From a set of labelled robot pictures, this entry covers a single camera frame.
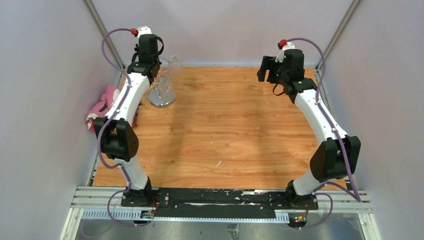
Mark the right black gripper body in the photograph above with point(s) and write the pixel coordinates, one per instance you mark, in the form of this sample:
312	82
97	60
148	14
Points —
282	75

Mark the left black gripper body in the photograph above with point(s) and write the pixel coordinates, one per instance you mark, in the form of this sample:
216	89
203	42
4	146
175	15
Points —
136	49

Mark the clear wine glass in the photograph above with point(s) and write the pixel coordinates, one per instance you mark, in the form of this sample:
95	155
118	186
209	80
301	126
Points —
166	91
176	67

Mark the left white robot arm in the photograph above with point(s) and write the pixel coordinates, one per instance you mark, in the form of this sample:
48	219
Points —
117	143

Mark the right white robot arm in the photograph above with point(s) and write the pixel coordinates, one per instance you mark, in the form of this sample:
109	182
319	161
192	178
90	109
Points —
337	154

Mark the chrome wine glass rack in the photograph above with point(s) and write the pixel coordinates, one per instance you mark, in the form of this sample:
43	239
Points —
153	95

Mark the pink camouflage cloth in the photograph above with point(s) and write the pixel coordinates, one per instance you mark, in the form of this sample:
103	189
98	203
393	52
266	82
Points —
102	106

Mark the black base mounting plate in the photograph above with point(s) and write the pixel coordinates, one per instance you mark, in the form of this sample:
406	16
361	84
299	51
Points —
215	203

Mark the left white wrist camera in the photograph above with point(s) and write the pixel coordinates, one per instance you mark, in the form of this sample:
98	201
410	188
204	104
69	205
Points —
143	30

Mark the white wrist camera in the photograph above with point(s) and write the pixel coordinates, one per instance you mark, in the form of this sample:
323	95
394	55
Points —
283	46
143	30

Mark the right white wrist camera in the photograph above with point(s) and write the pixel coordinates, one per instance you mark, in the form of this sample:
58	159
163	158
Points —
283	46

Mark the aluminium frame rail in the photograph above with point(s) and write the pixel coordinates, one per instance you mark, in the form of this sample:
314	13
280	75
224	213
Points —
104	202

